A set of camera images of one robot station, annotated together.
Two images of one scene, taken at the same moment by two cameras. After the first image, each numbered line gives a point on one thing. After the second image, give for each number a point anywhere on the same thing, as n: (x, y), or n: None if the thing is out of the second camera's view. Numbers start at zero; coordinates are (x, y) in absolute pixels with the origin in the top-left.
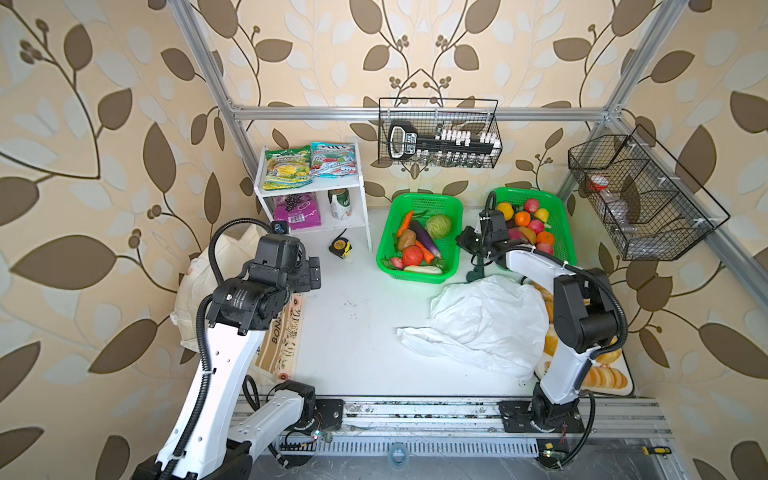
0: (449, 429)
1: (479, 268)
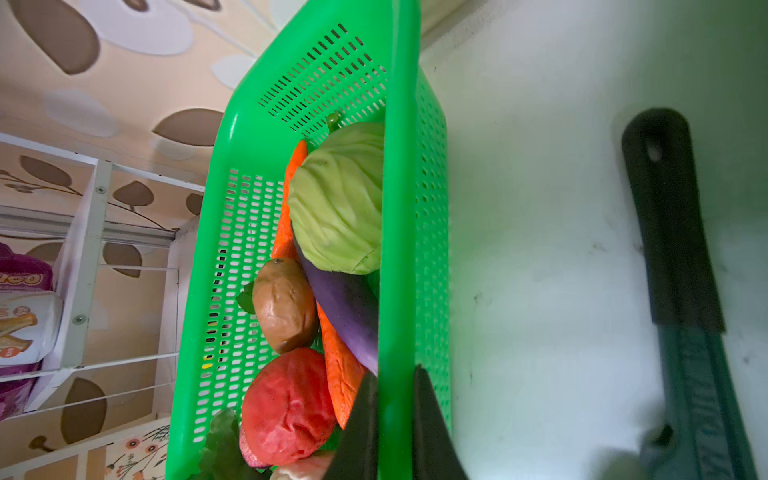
0: None
1: (705, 437)
